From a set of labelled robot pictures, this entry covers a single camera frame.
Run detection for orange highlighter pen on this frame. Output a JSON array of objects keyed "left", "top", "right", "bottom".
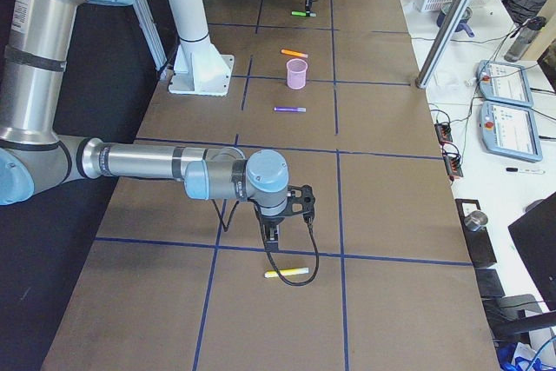
[{"left": 280, "top": 49, "right": 308, "bottom": 58}]

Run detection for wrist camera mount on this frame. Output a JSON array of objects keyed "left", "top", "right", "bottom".
[{"left": 286, "top": 184, "right": 315, "bottom": 222}]

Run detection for aluminium frame post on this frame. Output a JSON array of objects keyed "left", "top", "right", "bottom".
[{"left": 415, "top": 0, "right": 471, "bottom": 89}]

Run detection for near orange power strip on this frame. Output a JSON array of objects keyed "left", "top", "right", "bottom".
[{"left": 442, "top": 151, "right": 463, "bottom": 181}]

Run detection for near teach pendant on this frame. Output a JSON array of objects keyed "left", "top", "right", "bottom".
[{"left": 479, "top": 101, "right": 543, "bottom": 162}]

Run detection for far orange power strip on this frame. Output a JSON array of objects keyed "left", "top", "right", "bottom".
[{"left": 434, "top": 122, "right": 453, "bottom": 144}]

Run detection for purple highlighter pen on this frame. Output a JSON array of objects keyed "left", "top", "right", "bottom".
[{"left": 273, "top": 107, "right": 307, "bottom": 113}]

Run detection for black box under cup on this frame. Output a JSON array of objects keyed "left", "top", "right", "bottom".
[{"left": 455, "top": 199, "right": 497, "bottom": 268}]

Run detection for pink mesh pen holder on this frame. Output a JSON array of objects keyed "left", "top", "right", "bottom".
[{"left": 286, "top": 58, "right": 308, "bottom": 89}]

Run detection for orange power strip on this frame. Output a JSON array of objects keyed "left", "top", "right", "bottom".
[
  {"left": 434, "top": 122, "right": 453, "bottom": 144},
  {"left": 442, "top": 151, "right": 463, "bottom": 181}
]

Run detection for far teach pendant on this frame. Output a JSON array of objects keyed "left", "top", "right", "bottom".
[{"left": 476, "top": 60, "right": 533, "bottom": 108}]

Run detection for green highlighter pen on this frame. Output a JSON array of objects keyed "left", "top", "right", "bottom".
[{"left": 291, "top": 10, "right": 317, "bottom": 17}]

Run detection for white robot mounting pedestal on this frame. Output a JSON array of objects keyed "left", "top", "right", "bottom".
[{"left": 168, "top": 0, "right": 235, "bottom": 96}]

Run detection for dark water bottle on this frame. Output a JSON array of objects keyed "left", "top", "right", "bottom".
[{"left": 504, "top": 16, "right": 546, "bottom": 63}]

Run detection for teach pendant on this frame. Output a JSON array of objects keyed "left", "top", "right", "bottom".
[
  {"left": 476, "top": 60, "right": 533, "bottom": 108},
  {"left": 479, "top": 101, "right": 543, "bottom": 162}
]

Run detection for blue pot with handle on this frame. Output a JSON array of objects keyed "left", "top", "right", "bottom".
[{"left": 435, "top": 2, "right": 474, "bottom": 37}]

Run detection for yellow highlighter pen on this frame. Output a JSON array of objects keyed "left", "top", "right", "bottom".
[{"left": 264, "top": 267, "right": 309, "bottom": 278}]

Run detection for black marker on desk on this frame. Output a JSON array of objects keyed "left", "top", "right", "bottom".
[{"left": 505, "top": 167, "right": 546, "bottom": 175}]

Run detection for black monitor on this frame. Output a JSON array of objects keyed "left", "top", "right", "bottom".
[{"left": 508, "top": 194, "right": 555, "bottom": 311}]

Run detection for small steel cup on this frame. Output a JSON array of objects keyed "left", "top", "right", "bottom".
[{"left": 463, "top": 210, "right": 488, "bottom": 232}]

